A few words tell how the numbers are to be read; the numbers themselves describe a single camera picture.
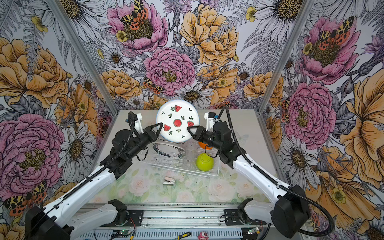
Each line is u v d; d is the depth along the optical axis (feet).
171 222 2.44
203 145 3.22
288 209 1.29
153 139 2.06
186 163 2.97
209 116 2.23
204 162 2.82
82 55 2.88
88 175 3.08
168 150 2.80
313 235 1.35
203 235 2.15
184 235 2.30
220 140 1.87
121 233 2.32
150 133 2.06
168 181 2.81
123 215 2.19
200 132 2.13
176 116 2.38
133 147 2.00
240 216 2.17
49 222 1.28
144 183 2.80
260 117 4.06
